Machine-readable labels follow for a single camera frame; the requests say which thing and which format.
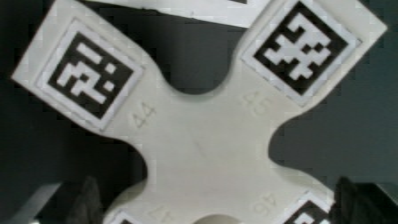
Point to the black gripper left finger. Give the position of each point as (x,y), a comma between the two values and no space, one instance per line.
(63,204)

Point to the paper sheet with markers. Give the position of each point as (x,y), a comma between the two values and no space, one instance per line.
(202,11)

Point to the white cross table base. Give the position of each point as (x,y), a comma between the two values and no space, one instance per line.
(202,134)

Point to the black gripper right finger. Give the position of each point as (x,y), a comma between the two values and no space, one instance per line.
(365,203)

